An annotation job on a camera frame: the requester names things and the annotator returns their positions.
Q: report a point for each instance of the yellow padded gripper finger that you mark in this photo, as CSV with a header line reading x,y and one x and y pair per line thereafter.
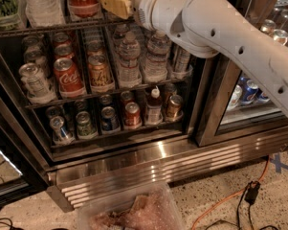
x,y
121,8

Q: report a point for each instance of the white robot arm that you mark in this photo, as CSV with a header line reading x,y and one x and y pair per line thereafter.
x,y
206,28

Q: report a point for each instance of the red Coca-Cola can top shelf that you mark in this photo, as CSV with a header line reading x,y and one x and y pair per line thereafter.
x,y
83,8

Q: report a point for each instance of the red coca-cola can shelf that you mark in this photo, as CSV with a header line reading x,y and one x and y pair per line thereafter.
x,y
83,8
70,84

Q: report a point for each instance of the orange can middle shelf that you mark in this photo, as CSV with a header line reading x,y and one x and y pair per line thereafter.
x,y
99,73

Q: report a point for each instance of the slim silver can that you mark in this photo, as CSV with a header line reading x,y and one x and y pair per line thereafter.
x,y
181,60

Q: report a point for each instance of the red Coca-Cola can middle shelf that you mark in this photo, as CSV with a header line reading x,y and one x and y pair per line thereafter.
x,y
70,84

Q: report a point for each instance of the red can bottom shelf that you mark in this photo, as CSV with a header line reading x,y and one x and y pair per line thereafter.
x,y
132,115

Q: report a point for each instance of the silver white can middle shelf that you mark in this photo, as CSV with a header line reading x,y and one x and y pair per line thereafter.
x,y
39,89

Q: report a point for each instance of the brown can bottom shelf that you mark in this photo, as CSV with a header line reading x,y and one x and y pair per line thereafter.
x,y
174,106

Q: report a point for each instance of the dark blue can bottom shelf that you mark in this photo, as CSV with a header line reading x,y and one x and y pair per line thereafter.
x,y
109,119

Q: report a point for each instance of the green can bottom shelf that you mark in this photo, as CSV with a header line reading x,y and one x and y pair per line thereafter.
x,y
85,128

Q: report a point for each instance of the blue white can bottom shelf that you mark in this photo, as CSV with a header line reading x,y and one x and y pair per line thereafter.
x,y
62,134

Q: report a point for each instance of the blue Pepsi can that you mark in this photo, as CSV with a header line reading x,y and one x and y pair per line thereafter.
x,y
249,91

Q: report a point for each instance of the stainless fridge base grille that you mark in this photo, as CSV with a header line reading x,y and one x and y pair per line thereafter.
x,y
76,183

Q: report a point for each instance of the clear water bottle right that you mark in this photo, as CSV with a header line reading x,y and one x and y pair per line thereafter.
x,y
156,57

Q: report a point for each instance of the clear water bottle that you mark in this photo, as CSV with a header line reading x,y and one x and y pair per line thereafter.
x,y
156,57
129,53

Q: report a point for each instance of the clear water bottle left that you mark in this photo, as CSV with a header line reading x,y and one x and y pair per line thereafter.
x,y
129,53

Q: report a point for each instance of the small white-capped bottle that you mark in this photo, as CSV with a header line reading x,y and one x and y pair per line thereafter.
x,y
153,107

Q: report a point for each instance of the black power adapter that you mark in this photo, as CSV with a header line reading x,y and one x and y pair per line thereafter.
x,y
252,192

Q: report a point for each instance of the steel fridge door frame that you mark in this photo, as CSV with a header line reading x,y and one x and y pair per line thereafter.
x,y
225,116

